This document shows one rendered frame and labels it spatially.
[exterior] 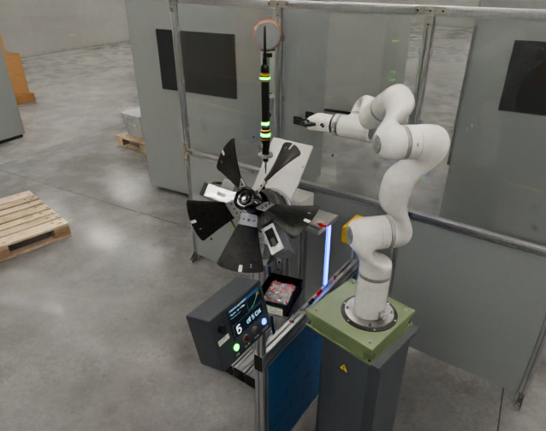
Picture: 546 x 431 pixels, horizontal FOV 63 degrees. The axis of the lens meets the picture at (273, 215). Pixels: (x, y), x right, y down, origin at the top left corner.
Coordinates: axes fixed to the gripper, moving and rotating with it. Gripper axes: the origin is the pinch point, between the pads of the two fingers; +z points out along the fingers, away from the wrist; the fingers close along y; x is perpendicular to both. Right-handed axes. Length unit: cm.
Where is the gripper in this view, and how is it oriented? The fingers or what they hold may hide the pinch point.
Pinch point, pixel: (301, 117)
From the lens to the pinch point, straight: 191.6
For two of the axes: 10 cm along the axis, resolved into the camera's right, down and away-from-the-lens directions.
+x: 0.0, -8.8, -4.8
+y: 5.8, -3.9, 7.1
